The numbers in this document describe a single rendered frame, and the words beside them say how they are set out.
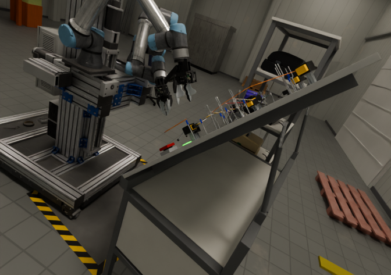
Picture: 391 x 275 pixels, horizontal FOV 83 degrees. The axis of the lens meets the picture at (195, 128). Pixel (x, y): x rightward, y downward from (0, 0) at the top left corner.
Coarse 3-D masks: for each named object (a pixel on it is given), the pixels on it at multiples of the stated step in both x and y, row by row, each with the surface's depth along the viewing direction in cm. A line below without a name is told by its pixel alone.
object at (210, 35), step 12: (204, 24) 915; (216, 24) 895; (228, 24) 880; (192, 36) 946; (204, 36) 928; (216, 36) 911; (228, 36) 926; (192, 48) 961; (204, 48) 942; (216, 48) 924; (192, 60) 976; (204, 60) 957; (216, 60) 938; (216, 72) 1036
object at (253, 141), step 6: (234, 138) 213; (240, 138) 210; (246, 138) 208; (252, 138) 210; (258, 138) 217; (240, 144) 211; (246, 144) 209; (252, 144) 206; (258, 144) 204; (252, 150) 207; (258, 150) 219
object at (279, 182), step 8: (288, 160) 154; (288, 168) 143; (280, 176) 130; (280, 184) 121; (272, 192) 112; (272, 200) 106; (256, 216) 91; (264, 216) 86; (256, 224) 87; (248, 232) 82; (256, 232) 84; (248, 240) 78; (240, 248) 78; (248, 248) 76; (232, 256) 80; (240, 256) 78; (232, 264) 81; (224, 272) 84; (232, 272) 81
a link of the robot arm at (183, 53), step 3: (183, 48) 101; (186, 48) 102; (174, 51) 102; (177, 51) 101; (180, 51) 101; (183, 51) 101; (186, 51) 102; (174, 54) 103; (177, 54) 101; (180, 54) 101; (183, 54) 102; (186, 54) 102; (174, 57) 103; (177, 57) 102; (180, 57) 102; (183, 57) 102; (186, 57) 103
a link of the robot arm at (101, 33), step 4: (92, 28) 129; (96, 28) 131; (92, 32) 129; (96, 32) 130; (100, 32) 132; (92, 36) 128; (96, 36) 131; (100, 36) 133; (92, 40) 129; (96, 40) 131; (100, 40) 134; (92, 44) 130; (96, 44) 133; (100, 44) 135; (84, 48) 133; (88, 48) 133; (92, 48) 133; (96, 48) 135; (100, 48) 137
